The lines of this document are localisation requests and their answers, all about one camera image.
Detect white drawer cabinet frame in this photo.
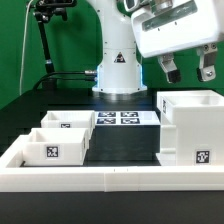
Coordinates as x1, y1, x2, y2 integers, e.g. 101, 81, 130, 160
157, 90, 224, 166

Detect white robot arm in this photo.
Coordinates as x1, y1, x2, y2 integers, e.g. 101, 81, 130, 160
86, 0, 224, 99

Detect white workspace border frame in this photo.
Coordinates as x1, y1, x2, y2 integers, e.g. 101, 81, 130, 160
0, 135, 224, 192

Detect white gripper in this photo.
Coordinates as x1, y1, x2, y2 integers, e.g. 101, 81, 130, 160
131, 0, 224, 83

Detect white fiducial marker plate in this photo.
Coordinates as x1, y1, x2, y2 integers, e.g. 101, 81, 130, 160
95, 111, 160, 126

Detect white drawer box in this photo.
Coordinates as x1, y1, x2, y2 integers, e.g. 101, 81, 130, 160
41, 110, 95, 135
22, 128, 89, 166

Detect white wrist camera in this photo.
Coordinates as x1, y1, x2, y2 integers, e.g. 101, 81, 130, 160
124, 0, 150, 12

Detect black camera stand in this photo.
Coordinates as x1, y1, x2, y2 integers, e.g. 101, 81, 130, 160
33, 0, 77, 91

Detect black cables at base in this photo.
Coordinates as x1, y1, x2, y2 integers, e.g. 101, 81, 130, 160
31, 69, 99, 91

